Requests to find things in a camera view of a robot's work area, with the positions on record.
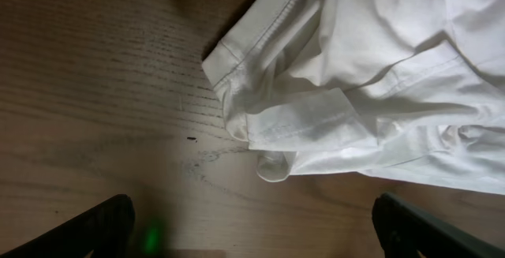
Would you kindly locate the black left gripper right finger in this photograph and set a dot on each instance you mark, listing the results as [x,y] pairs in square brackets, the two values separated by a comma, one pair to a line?
[404,230]

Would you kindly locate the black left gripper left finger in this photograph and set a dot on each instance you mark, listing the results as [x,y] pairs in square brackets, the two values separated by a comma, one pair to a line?
[102,231]

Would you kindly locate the white t-shirt pixel print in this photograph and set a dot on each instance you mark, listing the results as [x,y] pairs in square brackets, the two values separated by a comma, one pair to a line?
[410,90]

